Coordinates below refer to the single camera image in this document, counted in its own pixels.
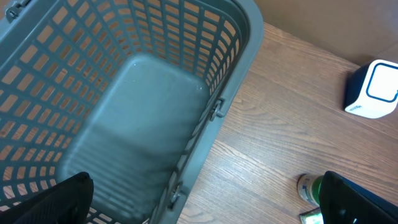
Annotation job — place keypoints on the green lid jar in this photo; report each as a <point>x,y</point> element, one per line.
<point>308,187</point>

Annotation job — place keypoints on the grey plastic basket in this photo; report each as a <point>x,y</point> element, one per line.
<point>133,92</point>

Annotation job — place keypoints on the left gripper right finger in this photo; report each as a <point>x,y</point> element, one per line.
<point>344,202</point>

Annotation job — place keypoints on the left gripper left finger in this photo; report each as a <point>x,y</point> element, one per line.
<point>65,203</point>

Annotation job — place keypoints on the white barcode scanner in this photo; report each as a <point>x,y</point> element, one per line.
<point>371,91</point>

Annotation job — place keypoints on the teal packet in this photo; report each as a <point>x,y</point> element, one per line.
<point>312,217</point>

